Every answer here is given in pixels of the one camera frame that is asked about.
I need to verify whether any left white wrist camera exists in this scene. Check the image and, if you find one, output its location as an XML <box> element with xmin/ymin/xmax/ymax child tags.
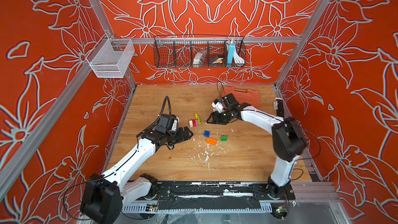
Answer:
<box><xmin>170</xmin><ymin>116</ymin><xmax>179</xmax><ymax>132</ymax></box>

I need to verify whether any silver packet in basket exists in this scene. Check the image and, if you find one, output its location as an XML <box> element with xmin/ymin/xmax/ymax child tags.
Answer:
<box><xmin>192</xmin><ymin>50</ymin><xmax>206</xmax><ymax>68</ymax></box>

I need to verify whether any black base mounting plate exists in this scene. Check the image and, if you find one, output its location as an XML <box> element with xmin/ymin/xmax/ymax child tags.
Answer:
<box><xmin>125</xmin><ymin>180</ymin><xmax>295</xmax><ymax>214</ymax></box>

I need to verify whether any orange long lego brick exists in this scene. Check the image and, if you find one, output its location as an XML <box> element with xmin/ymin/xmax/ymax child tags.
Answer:
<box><xmin>206</xmin><ymin>138</ymin><xmax>218</xmax><ymax>145</ymax></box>

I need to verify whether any black wire wall basket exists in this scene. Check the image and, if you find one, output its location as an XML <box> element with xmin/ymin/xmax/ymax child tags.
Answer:
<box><xmin>153</xmin><ymin>35</ymin><xmax>247</xmax><ymax>68</ymax></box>

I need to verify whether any clear plastic wall bin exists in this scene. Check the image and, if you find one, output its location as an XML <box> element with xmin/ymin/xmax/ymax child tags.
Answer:
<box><xmin>88</xmin><ymin>39</ymin><xmax>135</xmax><ymax>78</ymax></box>

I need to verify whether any light blue box in basket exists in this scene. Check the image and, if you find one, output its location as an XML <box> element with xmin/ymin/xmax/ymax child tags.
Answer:
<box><xmin>226</xmin><ymin>43</ymin><xmax>235</xmax><ymax>67</ymax></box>

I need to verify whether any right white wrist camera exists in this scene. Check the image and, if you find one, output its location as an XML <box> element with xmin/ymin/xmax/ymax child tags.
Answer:
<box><xmin>211</xmin><ymin>99</ymin><xmax>225</xmax><ymax>113</ymax></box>

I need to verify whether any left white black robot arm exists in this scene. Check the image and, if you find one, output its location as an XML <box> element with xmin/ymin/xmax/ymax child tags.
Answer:
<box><xmin>69</xmin><ymin>96</ymin><xmax>193</xmax><ymax>224</ymax></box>

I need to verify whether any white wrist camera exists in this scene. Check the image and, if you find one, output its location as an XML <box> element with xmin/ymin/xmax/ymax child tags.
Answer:
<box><xmin>170</xmin><ymin>116</ymin><xmax>179</xmax><ymax>132</ymax></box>
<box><xmin>211</xmin><ymin>99</ymin><xmax>225</xmax><ymax>113</ymax></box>

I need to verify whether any white cable in basket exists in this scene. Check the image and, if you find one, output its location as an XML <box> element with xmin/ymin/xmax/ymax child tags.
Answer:
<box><xmin>233</xmin><ymin>48</ymin><xmax>246</xmax><ymax>66</ymax></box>

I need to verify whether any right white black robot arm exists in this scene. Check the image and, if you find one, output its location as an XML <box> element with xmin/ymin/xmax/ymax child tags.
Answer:
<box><xmin>206</xmin><ymin>93</ymin><xmax>308</xmax><ymax>200</ymax></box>

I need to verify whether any orange plastic tool case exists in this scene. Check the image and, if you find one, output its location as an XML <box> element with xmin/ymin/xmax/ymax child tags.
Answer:
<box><xmin>224</xmin><ymin>87</ymin><xmax>260</xmax><ymax>109</ymax></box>

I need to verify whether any black handheld scraper tool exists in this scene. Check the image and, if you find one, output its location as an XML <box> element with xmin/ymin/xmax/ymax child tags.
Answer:
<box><xmin>274</xmin><ymin>97</ymin><xmax>285</xmax><ymax>118</ymax></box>

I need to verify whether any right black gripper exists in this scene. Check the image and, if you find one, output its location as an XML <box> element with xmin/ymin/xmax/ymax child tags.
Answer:
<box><xmin>205</xmin><ymin>109</ymin><xmax>233</xmax><ymax>125</ymax></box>

